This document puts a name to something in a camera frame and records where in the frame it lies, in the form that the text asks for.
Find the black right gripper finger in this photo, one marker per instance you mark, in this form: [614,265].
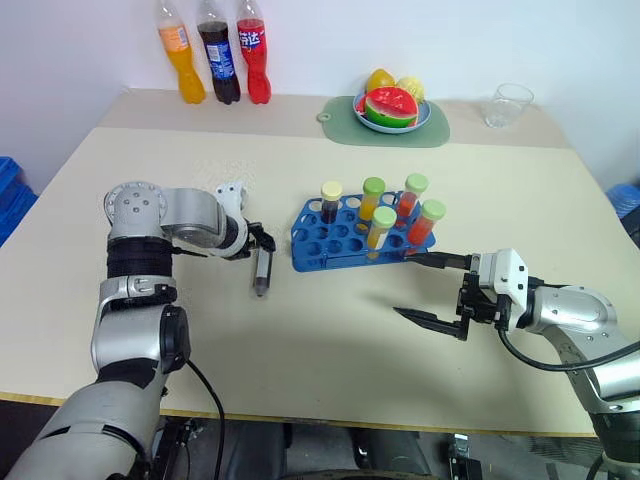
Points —
[442,260]
[435,324]

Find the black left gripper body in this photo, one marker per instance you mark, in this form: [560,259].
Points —
[253,235]

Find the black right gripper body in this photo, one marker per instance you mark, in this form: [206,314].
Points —
[477,302]

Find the clear test tube dark cap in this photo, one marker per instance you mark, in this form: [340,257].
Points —
[261,275]

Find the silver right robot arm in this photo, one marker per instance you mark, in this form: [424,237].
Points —
[595,320]

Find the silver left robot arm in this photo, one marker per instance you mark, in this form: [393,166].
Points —
[130,330]

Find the blue test tube rack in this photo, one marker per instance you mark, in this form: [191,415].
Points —
[340,240]

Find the green-capped tube red liquid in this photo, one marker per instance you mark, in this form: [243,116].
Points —
[424,225]
[410,200]

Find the green-capped tube yellow liquid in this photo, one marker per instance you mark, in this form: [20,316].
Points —
[370,200]
[380,231]

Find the yellow-capped tube dark liquid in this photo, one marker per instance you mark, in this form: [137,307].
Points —
[331,204]

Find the green silicone mat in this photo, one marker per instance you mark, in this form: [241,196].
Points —
[340,125]

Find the dark rounded shape under table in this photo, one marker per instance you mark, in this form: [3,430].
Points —
[400,457]

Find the light blue plate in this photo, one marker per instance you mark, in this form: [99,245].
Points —
[422,117]

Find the toy watermelon slice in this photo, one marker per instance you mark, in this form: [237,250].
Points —
[390,107]

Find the clear glass cup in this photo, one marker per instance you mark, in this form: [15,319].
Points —
[506,107]

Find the red soda bottle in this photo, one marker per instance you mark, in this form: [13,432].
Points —
[254,60]

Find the toy pale yellow fruit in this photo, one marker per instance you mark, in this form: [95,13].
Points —
[412,87]

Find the blue plastic crate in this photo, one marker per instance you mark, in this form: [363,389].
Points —
[12,200]
[625,205]

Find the cola bottle blue label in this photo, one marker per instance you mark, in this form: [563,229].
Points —
[219,60]

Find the orange soda bottle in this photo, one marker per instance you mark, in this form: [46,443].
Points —
[184,60]

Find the toy yellow lemon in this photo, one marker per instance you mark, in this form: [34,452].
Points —
[381,79]

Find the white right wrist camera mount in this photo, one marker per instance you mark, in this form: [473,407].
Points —
[507,272]

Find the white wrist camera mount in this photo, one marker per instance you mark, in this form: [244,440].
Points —
[230,194]
[507,272]

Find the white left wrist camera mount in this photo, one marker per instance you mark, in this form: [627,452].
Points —
[230,194]

